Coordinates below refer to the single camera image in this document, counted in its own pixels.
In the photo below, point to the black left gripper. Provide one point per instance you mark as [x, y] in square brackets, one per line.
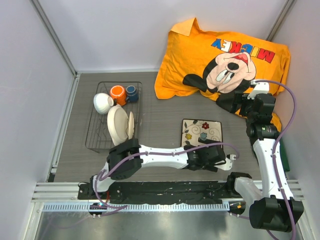
[212, 168]

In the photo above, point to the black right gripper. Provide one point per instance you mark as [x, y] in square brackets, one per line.
[239, 99]

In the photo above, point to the square floral plate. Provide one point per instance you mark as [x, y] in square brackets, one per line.
[192, 129]

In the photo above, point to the large white oval dish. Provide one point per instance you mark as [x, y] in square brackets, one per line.
[117, 124]

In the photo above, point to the black wire dish rack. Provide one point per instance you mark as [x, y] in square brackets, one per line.
[98, 138]

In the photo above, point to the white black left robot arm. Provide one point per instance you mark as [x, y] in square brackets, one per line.
[125, 159]

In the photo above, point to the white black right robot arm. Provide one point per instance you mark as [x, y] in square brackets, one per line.
[272, 208]

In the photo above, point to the orange Mickey pillow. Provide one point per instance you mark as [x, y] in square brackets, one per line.
[218, 64]

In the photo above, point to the small cream plate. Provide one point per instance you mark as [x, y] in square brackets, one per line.
[131, 126]

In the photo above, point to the blue mug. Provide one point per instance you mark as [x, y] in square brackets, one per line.
[132, 95]

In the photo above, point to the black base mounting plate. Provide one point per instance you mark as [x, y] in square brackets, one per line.
[168, 192]

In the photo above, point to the orange mug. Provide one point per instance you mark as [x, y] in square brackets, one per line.
[118, 93]

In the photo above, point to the white ribbed bowl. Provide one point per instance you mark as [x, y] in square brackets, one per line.
[102, 103]

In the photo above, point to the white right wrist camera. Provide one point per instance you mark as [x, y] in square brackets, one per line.
[258, 88]

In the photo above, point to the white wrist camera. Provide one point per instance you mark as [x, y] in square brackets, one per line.
[229, 160]
[258, 88]

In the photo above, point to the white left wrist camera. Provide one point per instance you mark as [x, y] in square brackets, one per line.
[229, 160]

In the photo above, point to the white slotted cable duct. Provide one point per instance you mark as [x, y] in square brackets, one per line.
[96, 207]

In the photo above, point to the aluminium frame rail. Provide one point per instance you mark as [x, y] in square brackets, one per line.
[68, 191]

